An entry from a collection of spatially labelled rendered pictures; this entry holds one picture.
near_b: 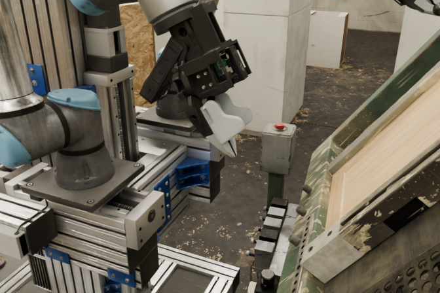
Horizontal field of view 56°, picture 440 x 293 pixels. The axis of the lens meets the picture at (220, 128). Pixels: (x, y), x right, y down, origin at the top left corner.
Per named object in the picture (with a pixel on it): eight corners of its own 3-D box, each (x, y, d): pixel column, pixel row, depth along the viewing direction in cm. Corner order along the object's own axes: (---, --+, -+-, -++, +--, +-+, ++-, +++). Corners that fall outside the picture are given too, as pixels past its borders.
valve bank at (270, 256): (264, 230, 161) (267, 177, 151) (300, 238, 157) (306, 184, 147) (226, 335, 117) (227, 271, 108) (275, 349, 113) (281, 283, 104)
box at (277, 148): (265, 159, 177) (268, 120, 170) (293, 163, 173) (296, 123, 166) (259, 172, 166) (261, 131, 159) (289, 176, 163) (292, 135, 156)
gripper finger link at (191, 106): (208, 138, 55) (179, 78, 53) (199, 141, 56) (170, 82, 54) (222, 125, 59) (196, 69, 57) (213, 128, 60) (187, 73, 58)
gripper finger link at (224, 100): (262, 148, 58) (234, 88, 56) (226, 158, 61) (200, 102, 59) (268, 139, 60) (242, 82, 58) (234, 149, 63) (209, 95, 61)
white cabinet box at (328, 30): (305, 57, 644) (309, 10, 615) (343, 61, 623) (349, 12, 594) (298, 64, 606) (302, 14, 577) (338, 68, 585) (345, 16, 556)
